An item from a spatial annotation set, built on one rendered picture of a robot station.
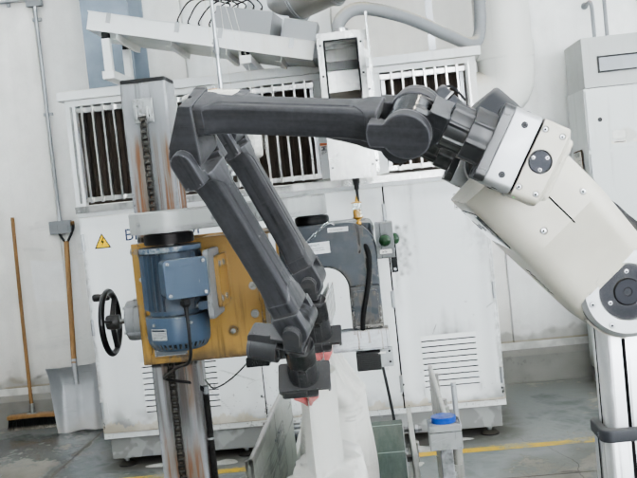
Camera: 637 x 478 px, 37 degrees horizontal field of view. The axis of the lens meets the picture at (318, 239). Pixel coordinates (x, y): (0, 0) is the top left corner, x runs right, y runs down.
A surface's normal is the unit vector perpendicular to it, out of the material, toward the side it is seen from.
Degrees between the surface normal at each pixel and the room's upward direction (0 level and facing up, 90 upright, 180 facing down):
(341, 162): 90
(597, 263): 115
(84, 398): 76
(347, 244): 90
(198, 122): 122
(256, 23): 88
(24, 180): 90
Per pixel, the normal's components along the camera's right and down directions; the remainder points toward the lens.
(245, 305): -0.06, 0.06
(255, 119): -0.28, 0.51
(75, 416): -0.08, -0.18
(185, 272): 0.37, 0.01
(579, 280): 0.35, 0.44
